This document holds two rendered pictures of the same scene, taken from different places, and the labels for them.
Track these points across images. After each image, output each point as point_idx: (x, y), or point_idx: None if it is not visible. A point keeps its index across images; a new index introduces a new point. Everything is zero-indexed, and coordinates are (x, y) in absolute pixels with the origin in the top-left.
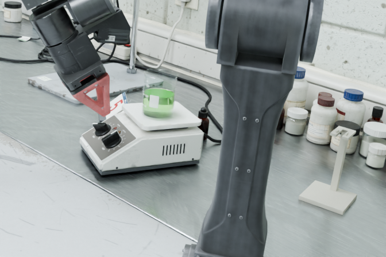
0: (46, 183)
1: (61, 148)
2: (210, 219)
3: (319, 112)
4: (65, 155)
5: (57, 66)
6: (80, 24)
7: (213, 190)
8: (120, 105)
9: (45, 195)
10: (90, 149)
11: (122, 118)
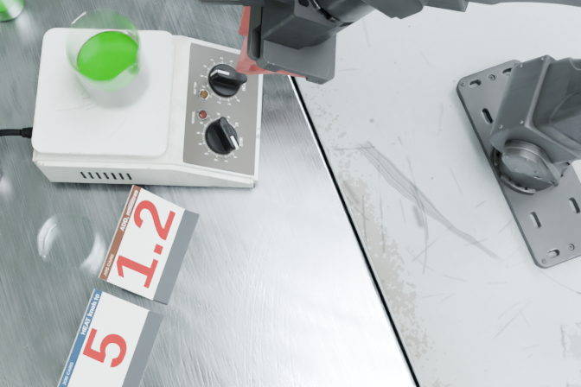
0: (358, 70)
1: (290, 199)
2: None
3: None
4: (293, 167)
5: (329, 63)
6: None
7: None
8: (102, 320)
9: (369, 33)
10: (257, 120)
11: (175, 136)
